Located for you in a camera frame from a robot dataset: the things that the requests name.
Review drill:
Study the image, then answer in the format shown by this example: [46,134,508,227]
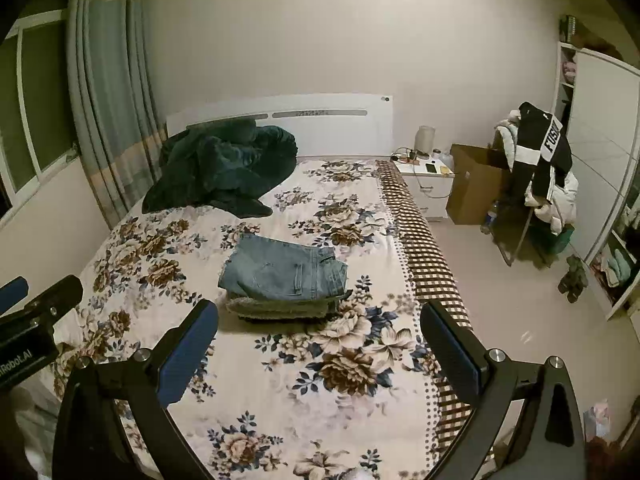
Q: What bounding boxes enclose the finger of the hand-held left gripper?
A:
[0,281,29,312]
[15,275,84,331]

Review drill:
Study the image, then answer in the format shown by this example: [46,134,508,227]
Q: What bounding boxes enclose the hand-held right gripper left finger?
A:
[52,299,219,480]

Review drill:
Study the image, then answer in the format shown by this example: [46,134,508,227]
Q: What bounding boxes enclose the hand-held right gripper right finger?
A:
[419,300,587,480]

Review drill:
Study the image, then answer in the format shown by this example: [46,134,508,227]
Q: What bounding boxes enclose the blue jeans pants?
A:
[217,233,351,301]

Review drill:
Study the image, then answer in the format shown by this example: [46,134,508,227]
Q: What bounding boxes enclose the folded grey-green pants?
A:
[225,290,354,323]

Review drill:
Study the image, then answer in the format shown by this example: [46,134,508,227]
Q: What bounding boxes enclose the bed with floral bedspread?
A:
[50,157,476,480]

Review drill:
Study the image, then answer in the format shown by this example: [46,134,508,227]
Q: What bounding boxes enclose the wooden chair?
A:
[491,125,553,267]

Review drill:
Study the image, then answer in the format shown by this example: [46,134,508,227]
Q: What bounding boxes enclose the plastic bottle with blue label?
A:
[480,200,500,235]

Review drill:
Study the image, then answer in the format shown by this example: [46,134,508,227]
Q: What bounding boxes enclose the dark green slippers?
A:
[557,254,589,304]

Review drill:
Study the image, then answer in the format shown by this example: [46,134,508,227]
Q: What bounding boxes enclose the green basket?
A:
[529,222,575,257]

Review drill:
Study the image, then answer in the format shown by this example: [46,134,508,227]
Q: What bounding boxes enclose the pink and white bag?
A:
[582,399,612,442]

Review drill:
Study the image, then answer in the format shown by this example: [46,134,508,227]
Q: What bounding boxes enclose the white nightstand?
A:
[390,157,456,220]

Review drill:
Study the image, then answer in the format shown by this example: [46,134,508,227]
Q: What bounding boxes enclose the brown cardboard box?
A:
[446,143,512,226]

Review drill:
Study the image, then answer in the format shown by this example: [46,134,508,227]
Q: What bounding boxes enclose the dark green blanket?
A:
[141,121,299,219]

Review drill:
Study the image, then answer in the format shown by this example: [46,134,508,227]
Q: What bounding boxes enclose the white-framed window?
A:
[0,7,82,217]

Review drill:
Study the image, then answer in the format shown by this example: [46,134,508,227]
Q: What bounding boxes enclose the chair with piled clothes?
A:
[495,110,579,236]

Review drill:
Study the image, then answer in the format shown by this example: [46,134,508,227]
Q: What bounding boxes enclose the grey striped curtain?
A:
[66,0,169,231]

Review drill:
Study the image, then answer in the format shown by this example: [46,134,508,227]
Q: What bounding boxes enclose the black and white jacket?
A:
[515,101,574,209]

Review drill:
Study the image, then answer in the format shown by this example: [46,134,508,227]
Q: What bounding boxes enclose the white wardrobe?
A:
[552,40,640,322]

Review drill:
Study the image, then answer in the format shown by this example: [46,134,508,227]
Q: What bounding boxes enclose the white headboard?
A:
[166,94,395,159]

